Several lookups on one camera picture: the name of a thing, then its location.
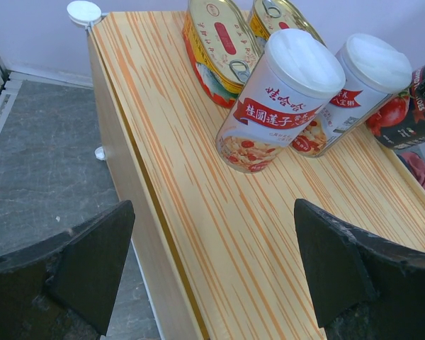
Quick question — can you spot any oval fish can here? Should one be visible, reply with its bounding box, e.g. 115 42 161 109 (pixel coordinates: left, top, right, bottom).
247 0 326 50
183 0 261 108

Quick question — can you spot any white-lid cylindrical can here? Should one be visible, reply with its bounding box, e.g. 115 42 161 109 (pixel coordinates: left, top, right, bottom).
215 28 346 173

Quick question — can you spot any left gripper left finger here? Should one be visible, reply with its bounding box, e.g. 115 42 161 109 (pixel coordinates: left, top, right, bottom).
0 200 135 339

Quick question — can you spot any wooden cabinet box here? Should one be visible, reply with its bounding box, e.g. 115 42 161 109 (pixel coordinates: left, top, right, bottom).
87 11 425 339

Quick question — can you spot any oval fish can front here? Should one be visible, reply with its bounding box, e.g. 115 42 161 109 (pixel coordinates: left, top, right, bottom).
183 0 261 108

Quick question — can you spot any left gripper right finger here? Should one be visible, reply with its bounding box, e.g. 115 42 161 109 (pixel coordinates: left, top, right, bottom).
294 199 425 339

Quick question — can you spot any red cloth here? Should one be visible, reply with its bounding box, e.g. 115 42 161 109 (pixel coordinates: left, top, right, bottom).
399 152 425 190

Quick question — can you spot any dark blue round can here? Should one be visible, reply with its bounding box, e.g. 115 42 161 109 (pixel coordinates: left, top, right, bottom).
365 65 425 149

